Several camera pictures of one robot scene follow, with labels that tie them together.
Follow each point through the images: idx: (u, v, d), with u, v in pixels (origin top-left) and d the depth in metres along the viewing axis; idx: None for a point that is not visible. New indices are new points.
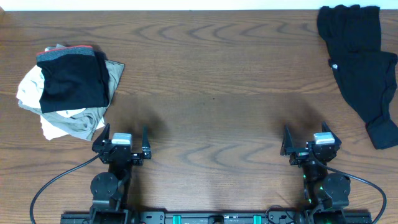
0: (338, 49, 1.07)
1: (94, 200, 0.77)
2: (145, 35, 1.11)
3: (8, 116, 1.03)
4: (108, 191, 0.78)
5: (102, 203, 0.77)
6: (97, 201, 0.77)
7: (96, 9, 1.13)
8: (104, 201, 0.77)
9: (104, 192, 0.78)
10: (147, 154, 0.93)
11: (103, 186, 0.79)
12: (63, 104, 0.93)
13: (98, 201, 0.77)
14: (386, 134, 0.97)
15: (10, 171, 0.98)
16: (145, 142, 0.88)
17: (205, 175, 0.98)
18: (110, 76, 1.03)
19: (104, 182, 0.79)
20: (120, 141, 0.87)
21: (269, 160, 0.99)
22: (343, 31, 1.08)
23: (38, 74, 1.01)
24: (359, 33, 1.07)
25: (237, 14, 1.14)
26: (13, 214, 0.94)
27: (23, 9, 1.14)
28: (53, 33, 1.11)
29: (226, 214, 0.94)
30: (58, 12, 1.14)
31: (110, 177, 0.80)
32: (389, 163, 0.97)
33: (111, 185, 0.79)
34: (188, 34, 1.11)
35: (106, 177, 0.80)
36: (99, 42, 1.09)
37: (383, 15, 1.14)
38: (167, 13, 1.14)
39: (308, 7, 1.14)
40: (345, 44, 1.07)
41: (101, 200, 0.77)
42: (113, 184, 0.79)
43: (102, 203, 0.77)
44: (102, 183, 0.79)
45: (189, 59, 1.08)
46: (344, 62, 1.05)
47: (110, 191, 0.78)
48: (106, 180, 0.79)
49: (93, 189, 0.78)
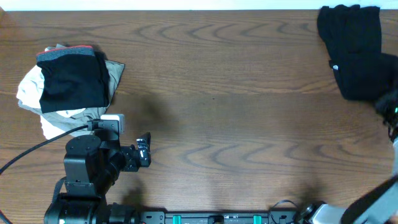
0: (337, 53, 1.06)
1: (66, 159, 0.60)
2: (147, 36, 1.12)
3: (9, 117, 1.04)
4: (86, 147, 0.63)
5: (77, 162, 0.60)
6: (71, 161, 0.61)
7: (98, 9, 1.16)
8: (79, 162, 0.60)
9: (81, 150, 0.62)
10: (145, 157, 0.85)
11: (81, 145, 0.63)
12: (64, 105, 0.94)
13: (72, 161, 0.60)
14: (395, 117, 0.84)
15: (10, 171, 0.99)
16: (143, 135, 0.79)
17: (205, 175, 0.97)
18: (111, 76, 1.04)
19: (86, 140, 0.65)
20: (108, 119, 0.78)
21: (269, 160, 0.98)
22: (343, 35, 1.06)
23: (37, 73, 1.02)
24: (359, 36, 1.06)
25: (237, 15, 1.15)
26: (17, 213, 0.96)
27: (26, 9, 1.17)
28: (55, 34, 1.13)
29: (226, 214, 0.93)
30: (60, 12, 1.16)
31: (92, 136, 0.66)
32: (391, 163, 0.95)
33: (92, 144, 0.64)
34: (188, 34, 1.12)
35: (87, 137, 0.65)
36: (99, 43, 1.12)
37: (386, 15, 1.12)
38: (168, 14, 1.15)
39: (308, 7, 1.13)
40: (346, 48, 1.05)
41: (74, 158, 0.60)
42: (94, 142, 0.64)
43: (76, 164, 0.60)
44: (81, 140, 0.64)
45: (189, 59, 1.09)
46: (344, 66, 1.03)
47: (89, 149, 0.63)
48: (87, 140, 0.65)
49: (69, 145, 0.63)
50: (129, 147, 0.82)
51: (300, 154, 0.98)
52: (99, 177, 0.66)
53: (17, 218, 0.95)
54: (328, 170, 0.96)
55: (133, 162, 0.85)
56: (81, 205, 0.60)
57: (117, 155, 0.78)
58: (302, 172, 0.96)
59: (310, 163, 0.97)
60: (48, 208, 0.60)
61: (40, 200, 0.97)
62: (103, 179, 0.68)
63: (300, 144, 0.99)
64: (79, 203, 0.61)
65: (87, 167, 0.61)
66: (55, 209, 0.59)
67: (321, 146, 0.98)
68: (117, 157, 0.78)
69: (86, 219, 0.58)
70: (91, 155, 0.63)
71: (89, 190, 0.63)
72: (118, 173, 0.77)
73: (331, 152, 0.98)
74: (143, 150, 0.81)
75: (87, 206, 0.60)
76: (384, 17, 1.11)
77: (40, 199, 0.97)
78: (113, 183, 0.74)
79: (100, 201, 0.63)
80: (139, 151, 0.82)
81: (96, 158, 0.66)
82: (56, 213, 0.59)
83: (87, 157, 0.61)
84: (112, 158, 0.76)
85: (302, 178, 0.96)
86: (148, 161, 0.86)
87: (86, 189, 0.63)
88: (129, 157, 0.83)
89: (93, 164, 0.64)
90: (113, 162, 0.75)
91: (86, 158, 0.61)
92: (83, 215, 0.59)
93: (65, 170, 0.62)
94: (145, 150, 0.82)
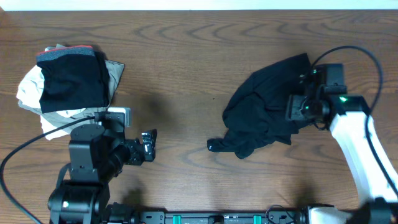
0: (256, 126, 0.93)
1: (71, 144, 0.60)
2: (146, 36, 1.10)
3: (10, 117, 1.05)
4: (91, 134, 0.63)
5: (81, 147, 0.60)
6: (76, 146, 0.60)
7: (96, 9, 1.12)
8: (84, 146, 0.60)
9: (86, 136, 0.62)
10: (148, 151, 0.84)
11: (86, 132, 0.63)
12: (63, 105, 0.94)
13: (76, 145, 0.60)
14: (338, 74, 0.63)
15: (10, 171, 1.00)
16: (148, 130, 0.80)
17: (205, 175, 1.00)
18: (111, 76, 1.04)
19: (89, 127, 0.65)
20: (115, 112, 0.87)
21: (269, 160, 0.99)
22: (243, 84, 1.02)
23: (37, 73, 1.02)
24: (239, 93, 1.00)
25: (237, 14, 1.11)
26: (21, 211, 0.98)
27: (22, 9, 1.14)
28: (53, 33, 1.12)
29: (226, 214, 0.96)
30: (57, 12, 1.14)
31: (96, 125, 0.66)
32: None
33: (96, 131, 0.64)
34: (188, 33, 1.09)
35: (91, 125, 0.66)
36: (99, 42, 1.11)
37: (389, 15, 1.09)
38: (168, 14, 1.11)
39: (310, 7, 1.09)
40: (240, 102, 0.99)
41: (79, 143, 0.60)
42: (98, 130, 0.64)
43: (81, 149, 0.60)
44: (86, 127, 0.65)
45: (189, 59, 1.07)
46: (227, 143, 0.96)
47: (93, 135, 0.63)
48: (91, 128, 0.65)
49: (73, 133, 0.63)
50: (134, 140, 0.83)
51: (300, 154, 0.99)
52: (102, 165, 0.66)
53: (22, 216, 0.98)
54: (327, 170, 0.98)
55: (137, 156, 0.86)
56: (85, 189, 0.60)
57: (121, 145, 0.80)
58: (301, 172, 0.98)
59: (309, 163, 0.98)
60: (52, 193, 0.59)
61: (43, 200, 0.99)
62: (106, 167, 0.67)
63: (300, 144, 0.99)
64: (82, 188, 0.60)
65: (91, 152, 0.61)
66: (59, 192, 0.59)
67: (320, 146, 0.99)
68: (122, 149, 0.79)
69: (89, 205, 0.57)
70: (95, 140, 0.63)
71: (92, 177, 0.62)
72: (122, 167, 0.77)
73: (331, 152, 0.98)
74: (148, 144, 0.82)
75: (89, 191, 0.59)
76: (387, 17, 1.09)
77: (43, 198, 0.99)
78: (115, 175, 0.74)
79: (103, 188, 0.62)
80: (143, 145, 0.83)
81: (100, 145, 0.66)
82: (60, 196, 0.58)
83: (92, 142, 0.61)
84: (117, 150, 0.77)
85: (301, 178, 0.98)
86: (152, 156, 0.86)
87: (89, 176, 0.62)
88: (134, 150, 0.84)
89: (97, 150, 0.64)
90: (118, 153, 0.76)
91: (90, 144, 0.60)
92: (86, 199, 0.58)
93: (70, 155, 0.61)
94: (150, 144, 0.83)
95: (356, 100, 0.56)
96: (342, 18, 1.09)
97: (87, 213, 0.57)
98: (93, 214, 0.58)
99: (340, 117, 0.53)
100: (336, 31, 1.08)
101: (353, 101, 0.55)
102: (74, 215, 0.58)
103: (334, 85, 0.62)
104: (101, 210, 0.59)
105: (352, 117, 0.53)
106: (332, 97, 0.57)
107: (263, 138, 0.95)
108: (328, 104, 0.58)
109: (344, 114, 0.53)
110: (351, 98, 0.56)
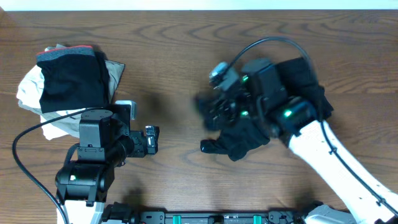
0: (231, 129, 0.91)
1: (82, 124, 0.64)
2: (146, 36, 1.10)
3: (10, 117, 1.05)
4: (100, 116, 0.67)
5: (91, 126, 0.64)
6: (86, 125, 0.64)
7: (96, 9, 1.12)
8: (93, 126, 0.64)
9: (96, 117, 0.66)
10: (152, 145, 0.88)
11: (96, 115, 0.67)
12: (64, 105, 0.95)
13: (86, 124, 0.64)
14: (271, 81, 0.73)
15: (11, 171, 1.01)
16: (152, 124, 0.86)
17: (205, 175, 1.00)
18: (110, 76, 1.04)
19: (99, 111, 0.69)
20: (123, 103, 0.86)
21: (269, 160, 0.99)
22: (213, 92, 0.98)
23: (37, 73, 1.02)
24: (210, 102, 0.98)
25: (237, 14, 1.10)
26: (21, 211, 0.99)
27: (22, 9, 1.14)
28: (53, 33, 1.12)
29: (226, 215, 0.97)
30: (57, 12, 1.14)
31: (106, 109, 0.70)
32: (384, 162, 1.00)
33: (106, 114, 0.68)
34: (188, 34, 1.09)
35: (101, 109, 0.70)
36: (99, 42, 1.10)
37: (390, 15, 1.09)
38: (168, 14, 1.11)
39: (310, 7, 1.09)
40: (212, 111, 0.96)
41: (89, 122, 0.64)
42: (106, 114, 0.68)
43: (90, 129, 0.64)
44: (96, 111, 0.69)
45: (189, 59, 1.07)
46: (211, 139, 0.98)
47: (102, 117, 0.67)
48: (101, 112, 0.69)
49: (84, 115, 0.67)
50: (138, 132, 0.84)
51: None
52: (109, 147, 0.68)
53: (22, 215, 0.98)
54: None
55: (140, 148, 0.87)
56: (91, 166, 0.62)
57: (126, 135, 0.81)
58: (301, 172, 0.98)
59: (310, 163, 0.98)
60: (60, 169, 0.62)
61: (43, 199, 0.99)
62: (113, 150, 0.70)
63: None
64: (88, 165, 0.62)
65: (101, 131, 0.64)
66: (67, 167, 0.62)
67: None
68: (127, 139, 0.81)
69: (94, 181, 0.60)
70: (104, 122, 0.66)
71: (98, 156, 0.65)
72: (125, 158, 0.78)
73: None
74: (150, 137, 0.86)
75: (96, 167, 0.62)
76: (387, 17, 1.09)
77: (43, 198, 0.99)
78: (119, 164, 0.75)
79: (109, 167, 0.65)
80: (147, 138, 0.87)
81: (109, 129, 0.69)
82: (68, 171, 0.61)
83: (101, 123, 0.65)
84: (121, 140, 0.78)
85: (301, 178, 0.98)
86: (155, 149, 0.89)
87: (96, 155, 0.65)
88: (137, 142, 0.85)
89: (107, 132, 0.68)
90: (122, 143, 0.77)
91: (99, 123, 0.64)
92: (92, 175, 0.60)
93: (80, 134, 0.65)
94: (153, 137, 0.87)
95: (299, 110, 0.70)
96: (342, 18, 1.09)
97: (93, 188, 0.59)
98: (97, 191, 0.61)
99: (301, 131, 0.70)
100: (336, 31, 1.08)
101: (298, 112, 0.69)
102: (80, 190, 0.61)
103: (273, 94, 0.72)
104: (106, 186, 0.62)
105: (308, 132, 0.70)
106: (278, 117, 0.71)
107: (248, 142, 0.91)
108: (275, 124, 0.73)
109: (298, 134, 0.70)
110: (296, 109, 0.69)
